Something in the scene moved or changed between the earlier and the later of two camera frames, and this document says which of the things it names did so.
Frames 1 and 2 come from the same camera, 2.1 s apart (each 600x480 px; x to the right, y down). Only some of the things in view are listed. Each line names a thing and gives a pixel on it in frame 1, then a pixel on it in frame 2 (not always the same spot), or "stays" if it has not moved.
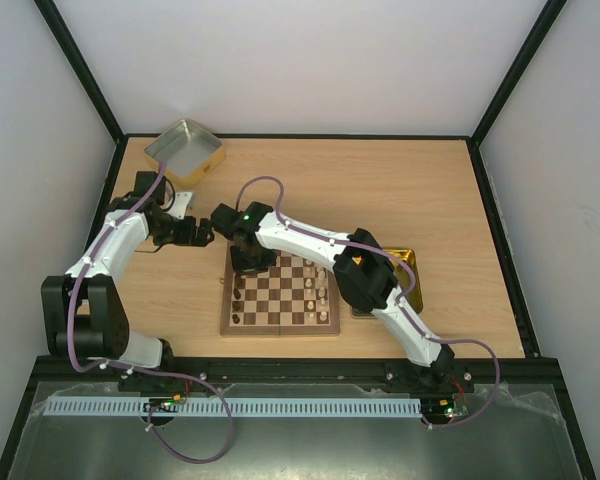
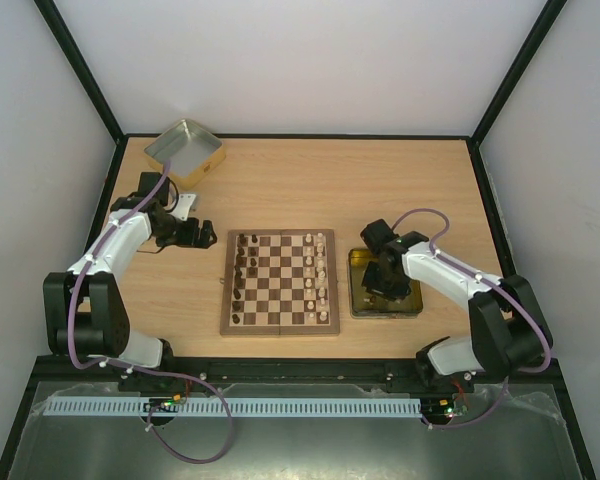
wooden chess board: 295,296 stays
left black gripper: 187,237 stays
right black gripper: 252,259 → 385,288
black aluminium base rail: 501,371 stays
